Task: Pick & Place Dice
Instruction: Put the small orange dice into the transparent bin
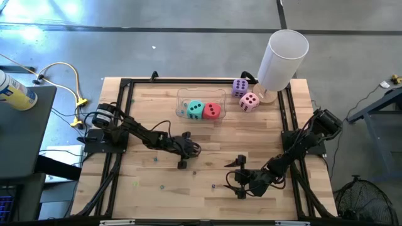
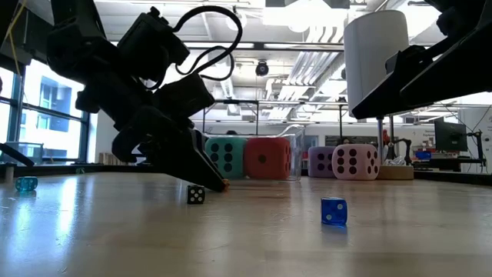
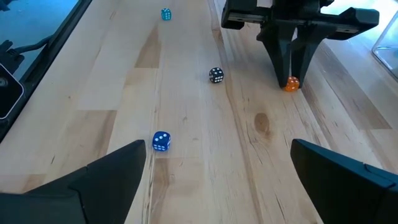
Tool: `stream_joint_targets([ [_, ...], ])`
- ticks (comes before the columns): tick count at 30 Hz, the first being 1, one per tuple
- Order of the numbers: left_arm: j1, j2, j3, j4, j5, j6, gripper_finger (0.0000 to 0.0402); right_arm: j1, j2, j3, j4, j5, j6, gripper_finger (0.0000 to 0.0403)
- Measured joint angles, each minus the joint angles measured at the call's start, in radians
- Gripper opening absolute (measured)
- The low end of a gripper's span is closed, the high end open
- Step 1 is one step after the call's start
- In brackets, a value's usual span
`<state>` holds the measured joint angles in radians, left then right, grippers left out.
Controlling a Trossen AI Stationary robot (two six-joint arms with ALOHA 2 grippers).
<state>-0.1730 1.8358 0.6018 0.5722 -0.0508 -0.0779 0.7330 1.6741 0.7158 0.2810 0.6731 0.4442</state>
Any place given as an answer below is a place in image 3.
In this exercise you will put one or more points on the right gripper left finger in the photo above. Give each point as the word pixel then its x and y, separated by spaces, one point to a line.
pixel 77 196

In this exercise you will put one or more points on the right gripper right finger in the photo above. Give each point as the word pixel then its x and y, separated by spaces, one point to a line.
pixel 348 189

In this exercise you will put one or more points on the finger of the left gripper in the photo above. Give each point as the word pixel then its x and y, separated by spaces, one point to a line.
pixel 308 49
pixel 278 53

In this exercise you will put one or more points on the small translucent orange die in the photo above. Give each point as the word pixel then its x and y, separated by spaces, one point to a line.
pixel 293 86

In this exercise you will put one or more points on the small black die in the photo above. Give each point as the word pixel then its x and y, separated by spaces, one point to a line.
pixel 216 75

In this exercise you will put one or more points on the small translucent blue die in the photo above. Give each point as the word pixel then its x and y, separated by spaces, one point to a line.
pixel 161 141

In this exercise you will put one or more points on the small translucent teal die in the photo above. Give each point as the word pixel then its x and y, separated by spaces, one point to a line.
pixel 166 14

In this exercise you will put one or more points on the clear plastic container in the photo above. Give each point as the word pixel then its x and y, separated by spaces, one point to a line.
pixel 388 46

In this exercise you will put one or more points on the black silver-rimmed camera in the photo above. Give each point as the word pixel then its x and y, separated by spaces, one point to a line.
pixel 9 93

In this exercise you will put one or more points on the black aluminium rig frame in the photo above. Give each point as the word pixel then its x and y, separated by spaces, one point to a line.
pixel 46 65

